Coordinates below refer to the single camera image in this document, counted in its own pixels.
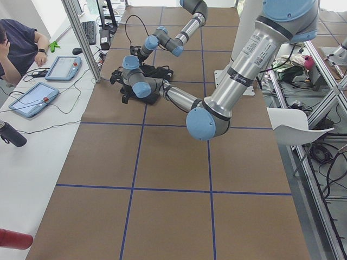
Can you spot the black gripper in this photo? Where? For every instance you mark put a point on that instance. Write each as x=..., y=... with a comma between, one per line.
x=137, y=53
x=126, y=91

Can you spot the black graphic t-shirt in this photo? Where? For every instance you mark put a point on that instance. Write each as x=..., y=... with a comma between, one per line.
x=145, y=88

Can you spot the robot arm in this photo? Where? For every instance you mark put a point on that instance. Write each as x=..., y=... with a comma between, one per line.
x=173, y=44
x=278, y=22

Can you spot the black power adapter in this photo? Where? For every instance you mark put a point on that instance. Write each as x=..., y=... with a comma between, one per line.
x=105, y=41

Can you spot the black keyboard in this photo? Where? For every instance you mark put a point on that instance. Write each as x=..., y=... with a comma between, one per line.
x=89, y=28

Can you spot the black computer mouse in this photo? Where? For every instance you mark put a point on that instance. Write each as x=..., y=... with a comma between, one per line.
x=76, y=51

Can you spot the blue teach pendant far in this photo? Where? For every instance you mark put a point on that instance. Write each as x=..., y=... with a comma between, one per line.
x=64, y=68

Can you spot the blue teach pendant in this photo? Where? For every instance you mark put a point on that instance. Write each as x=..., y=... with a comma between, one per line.
x=34, y=100
x=64, y=68

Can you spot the green plastic tool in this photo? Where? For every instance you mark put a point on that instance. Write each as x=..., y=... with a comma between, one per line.
x=53, y=46

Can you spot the blue teach pendant near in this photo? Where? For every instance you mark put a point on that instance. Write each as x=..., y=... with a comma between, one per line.
x=34, y=100

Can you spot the seated person in navy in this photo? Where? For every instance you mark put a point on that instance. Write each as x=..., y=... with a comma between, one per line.
x=21, y=46

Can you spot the black water bottle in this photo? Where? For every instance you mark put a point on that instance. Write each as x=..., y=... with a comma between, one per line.
x=11, y=135

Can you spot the white plastic chair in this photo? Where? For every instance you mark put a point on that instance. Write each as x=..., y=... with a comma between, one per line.
x=291, y=127

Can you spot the red cylinder object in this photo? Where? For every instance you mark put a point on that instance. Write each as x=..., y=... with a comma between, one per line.
x=15, y=240

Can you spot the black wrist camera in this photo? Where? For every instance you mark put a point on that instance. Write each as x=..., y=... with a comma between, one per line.
x=116, y=77

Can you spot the aluminium frame post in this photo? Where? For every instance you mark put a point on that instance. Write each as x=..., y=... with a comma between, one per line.
x=81, y=38

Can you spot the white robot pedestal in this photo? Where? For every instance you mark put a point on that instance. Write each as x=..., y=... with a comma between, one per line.
x=251, y=9

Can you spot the cloth pile on frame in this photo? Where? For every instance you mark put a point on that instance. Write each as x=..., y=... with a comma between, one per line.
x=288, y=68

